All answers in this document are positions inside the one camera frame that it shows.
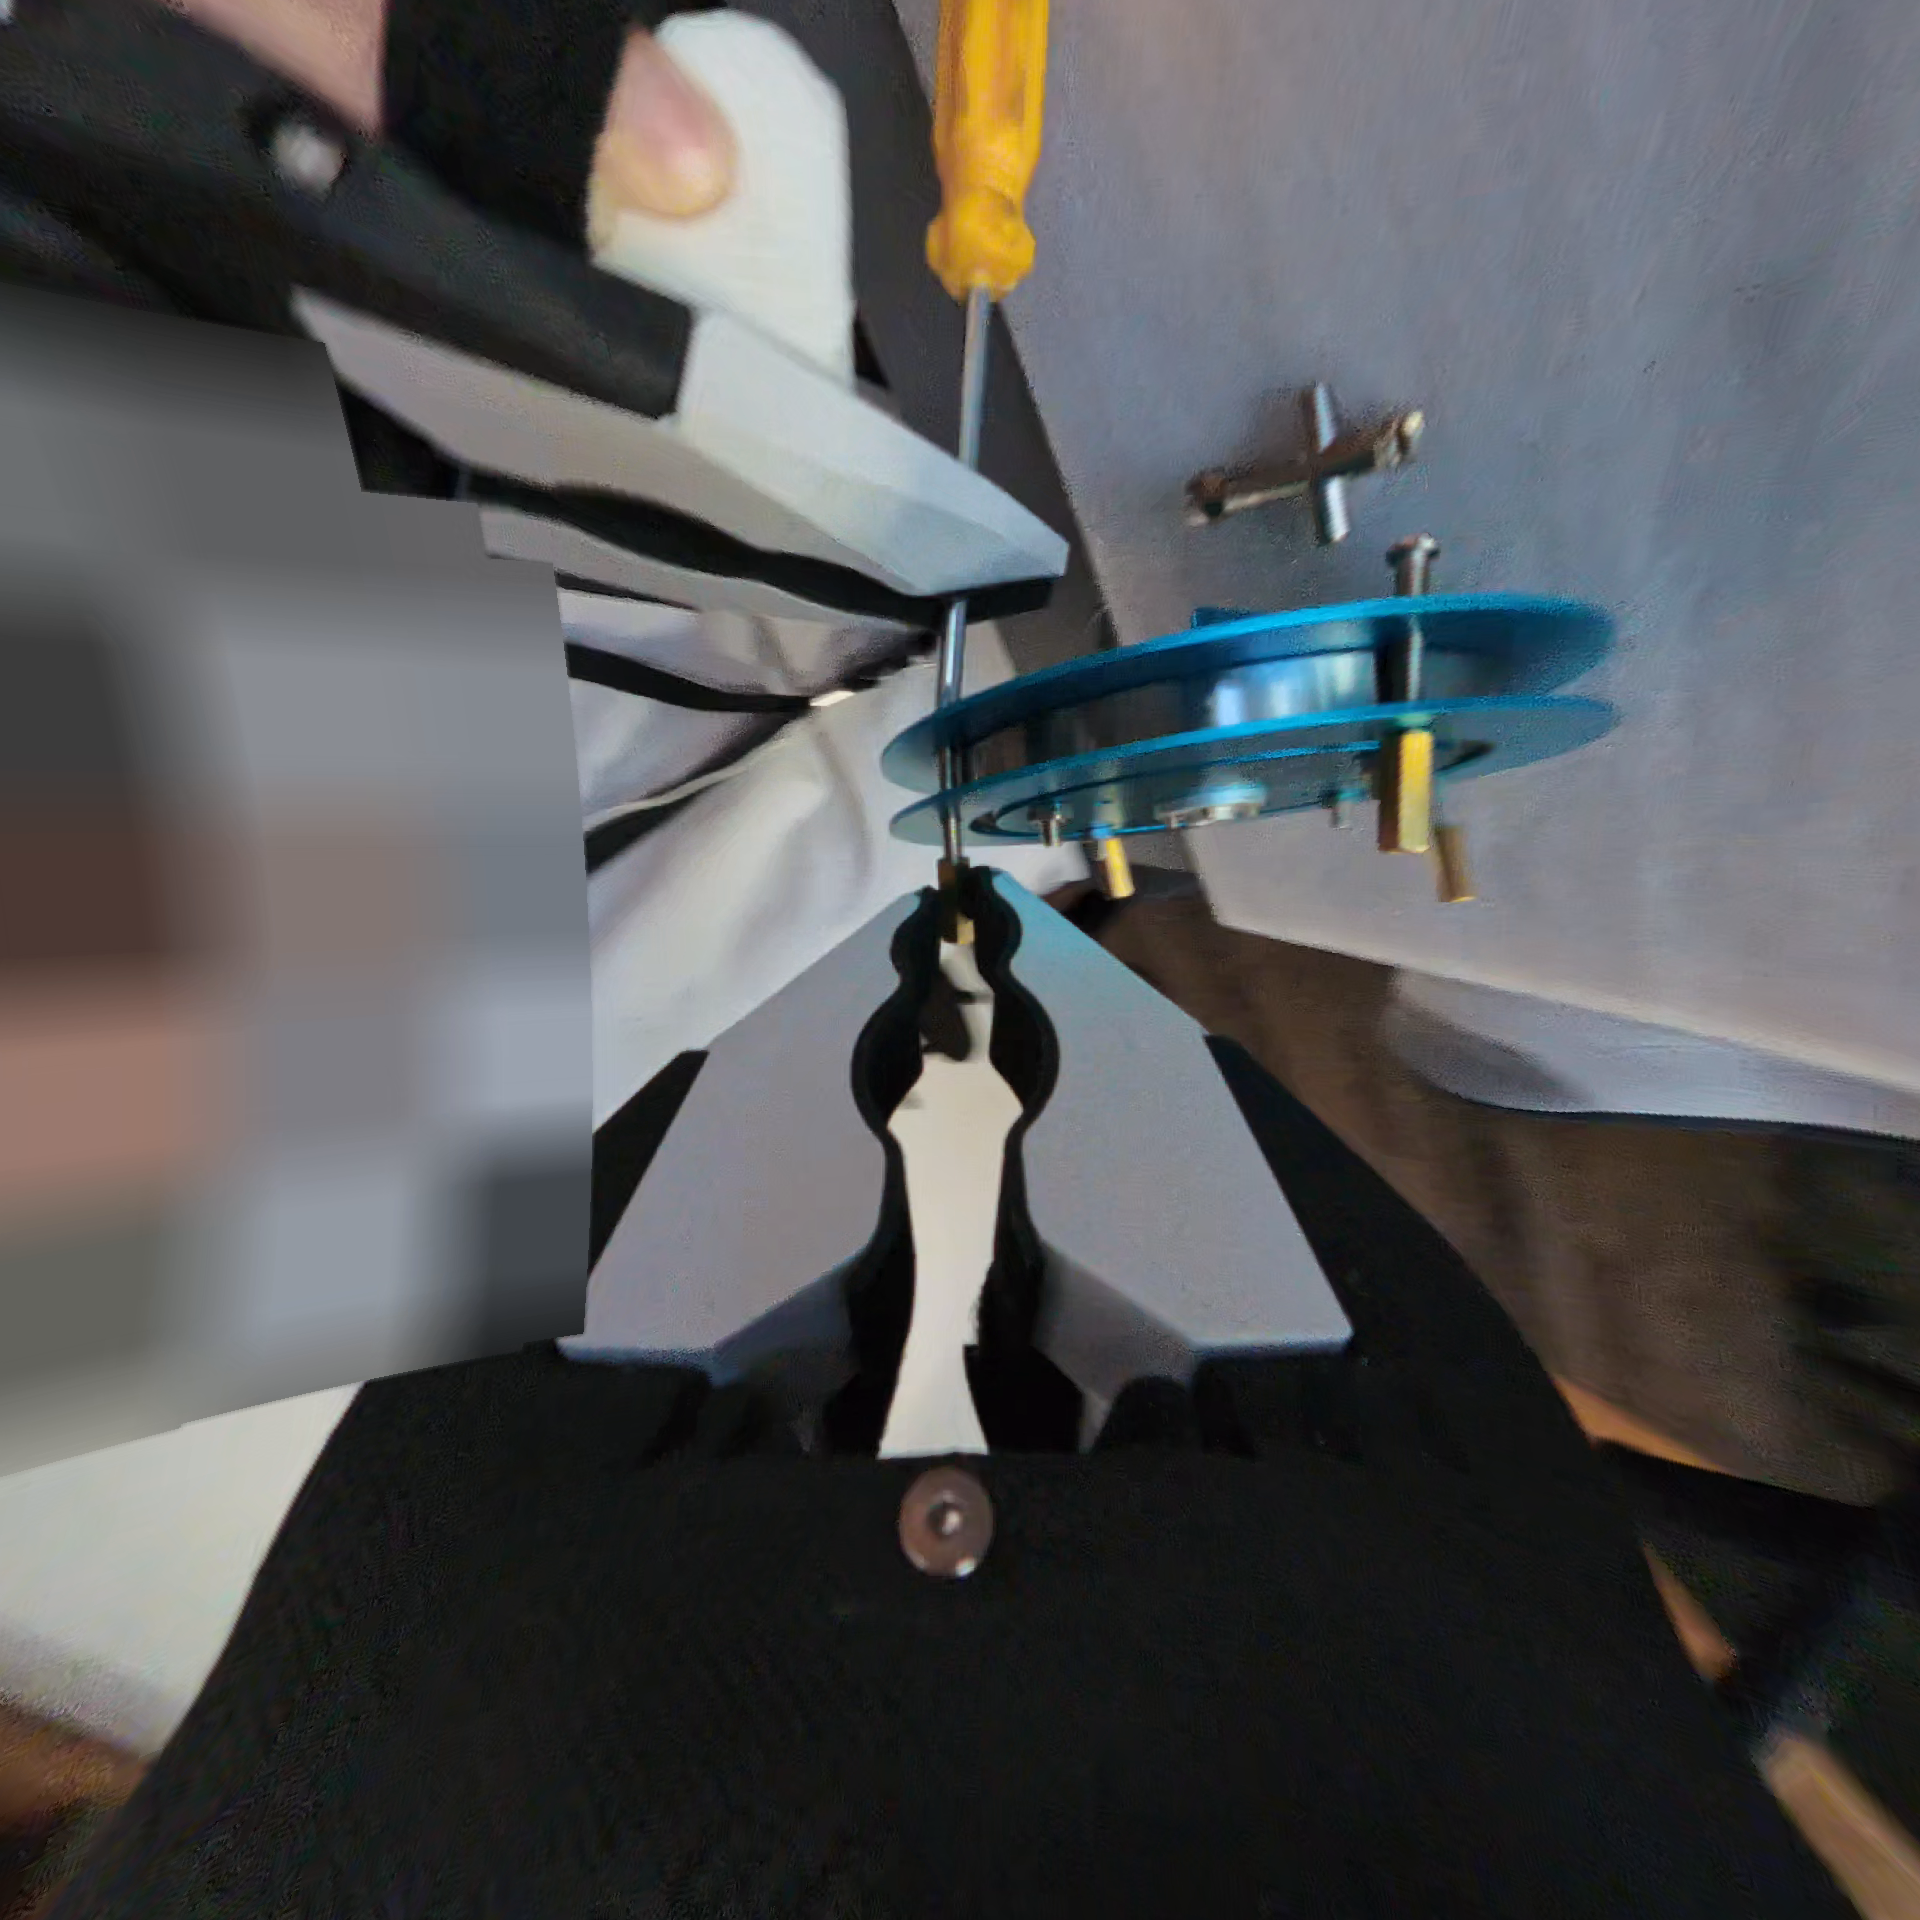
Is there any white foam sheet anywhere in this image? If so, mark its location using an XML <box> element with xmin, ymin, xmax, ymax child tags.
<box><xmin>983</xmin><ymin>0</ymin><xmax>1920</xmax><ymax>1103</ymax></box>

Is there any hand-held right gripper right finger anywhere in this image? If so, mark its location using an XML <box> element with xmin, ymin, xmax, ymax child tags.
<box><xmin>967</xmin><ymin>866</ymin><xmax>1355</xmax><ymax>1454</ymax></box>

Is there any person's white shirt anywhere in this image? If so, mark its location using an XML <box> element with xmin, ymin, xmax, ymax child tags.
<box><xmin>0</xmin><ymin>577</ymin><xmax>1096</xmax><ymax>1764</ymax></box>

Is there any person's left hand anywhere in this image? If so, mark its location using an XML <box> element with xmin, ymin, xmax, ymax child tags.
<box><xmin>181</xmin><ymin>0</ymin><xmax>740</xmax><ymax>222</ymax></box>

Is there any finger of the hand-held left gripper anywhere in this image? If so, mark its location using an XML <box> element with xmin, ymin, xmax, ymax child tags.
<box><xmin>296</xmin><ymin>293</ymin><xmax>1071</xmax><ymax>594</ymax></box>
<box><xmin>471</xmin><ymin>495</ymin><xmax>1055</xmax><ymax>635</ymax></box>

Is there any yellow-handled screwdriver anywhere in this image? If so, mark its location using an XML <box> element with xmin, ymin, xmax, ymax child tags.
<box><xmin>918</xmin><ymin>0</ymin><xmax>1055</xmax><ymax>868</ymax></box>

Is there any metal cross wrench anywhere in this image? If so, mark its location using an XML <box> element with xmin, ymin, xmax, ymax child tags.
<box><xmin>1181</xmin><ymin>382</ymin><xmax>1431</xmax><ymax>549</ymax></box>

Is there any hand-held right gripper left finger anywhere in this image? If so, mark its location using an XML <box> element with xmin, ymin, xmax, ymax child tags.
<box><xmin>584</xmin><ymin>884</ymin><xmax>941</xmax><ymax>1454</ymax></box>

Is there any blue round metal base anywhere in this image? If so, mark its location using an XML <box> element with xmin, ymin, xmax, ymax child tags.
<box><xmin>880</xmin><ymin>533</ymin><xmax>1625</xmax><ymax>909</ymax></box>

